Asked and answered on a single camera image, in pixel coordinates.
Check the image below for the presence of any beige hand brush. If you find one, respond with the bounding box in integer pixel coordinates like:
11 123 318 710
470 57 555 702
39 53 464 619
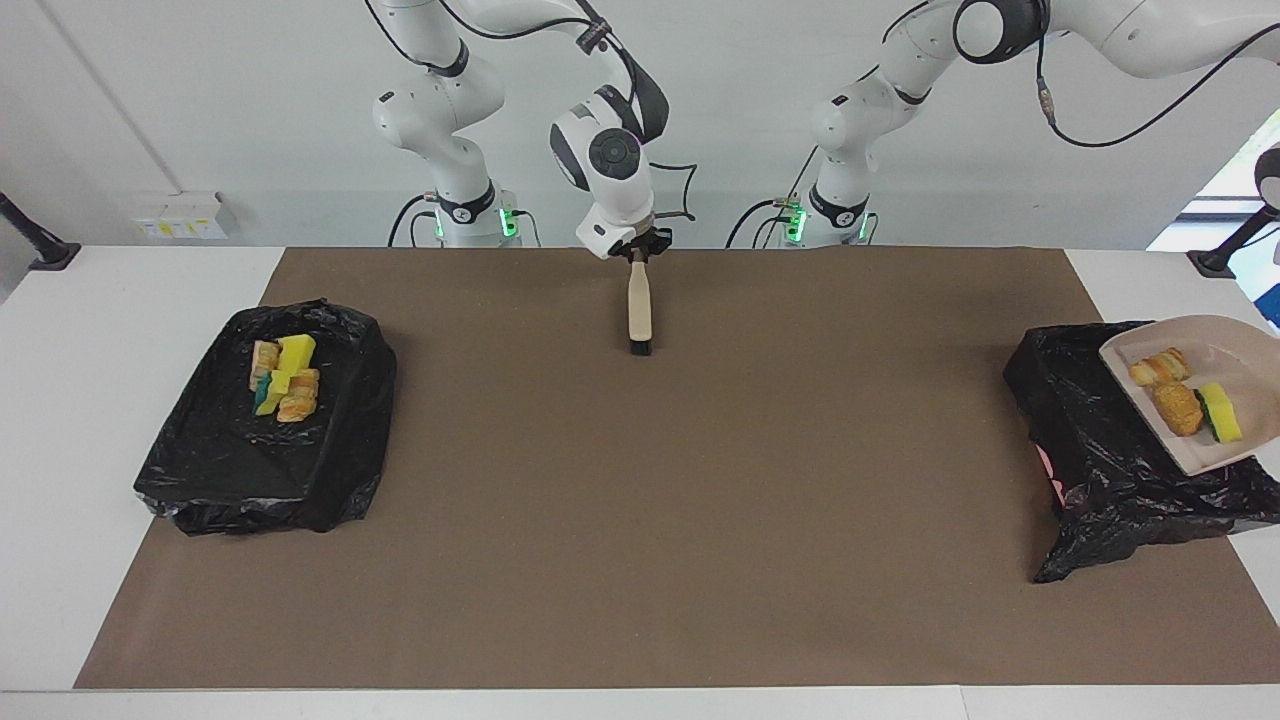
626 255 655 356

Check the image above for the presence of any toy croissant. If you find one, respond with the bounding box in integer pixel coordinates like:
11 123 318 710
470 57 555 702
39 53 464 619
1128 347 1191 389

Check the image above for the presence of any brown round bread roll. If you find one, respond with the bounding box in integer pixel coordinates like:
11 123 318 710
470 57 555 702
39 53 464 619
1150 380 1205 438

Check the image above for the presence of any large yellow sponge piece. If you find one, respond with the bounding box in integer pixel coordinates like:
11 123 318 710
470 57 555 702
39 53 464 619
1197 382 1244 444

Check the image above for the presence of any beige plastic dustpan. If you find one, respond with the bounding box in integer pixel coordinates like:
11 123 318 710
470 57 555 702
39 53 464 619
1098 315 1280 477

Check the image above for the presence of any black bag lined pink bin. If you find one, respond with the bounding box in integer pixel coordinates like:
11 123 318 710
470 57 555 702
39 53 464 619
1003 320 1280 584

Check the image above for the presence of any brown table mat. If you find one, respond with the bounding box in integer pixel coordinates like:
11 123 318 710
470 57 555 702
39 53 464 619
73 246 1280 691

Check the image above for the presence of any black clamp stand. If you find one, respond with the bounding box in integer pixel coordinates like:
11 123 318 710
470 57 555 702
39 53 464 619
0 190 81 271
1187 193 1280 279

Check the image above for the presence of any bright window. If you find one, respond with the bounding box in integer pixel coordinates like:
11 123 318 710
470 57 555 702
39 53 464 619
1145 110 1280 331

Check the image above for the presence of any black base power cable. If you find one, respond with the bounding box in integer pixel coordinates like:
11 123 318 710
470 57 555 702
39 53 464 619
725 150 826 248
388 193 441 248

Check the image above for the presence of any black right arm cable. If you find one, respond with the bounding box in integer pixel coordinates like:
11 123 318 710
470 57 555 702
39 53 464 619
365 0 701 223

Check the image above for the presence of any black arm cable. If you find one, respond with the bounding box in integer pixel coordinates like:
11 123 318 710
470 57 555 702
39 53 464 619
1035 20 1280 149
365 0 701 223

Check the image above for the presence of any white wall socket box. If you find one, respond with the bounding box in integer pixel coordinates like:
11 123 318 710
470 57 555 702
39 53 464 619
130 192 229 241

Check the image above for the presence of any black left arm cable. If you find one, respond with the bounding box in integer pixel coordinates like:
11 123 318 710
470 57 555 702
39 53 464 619
1035 20 1280 149

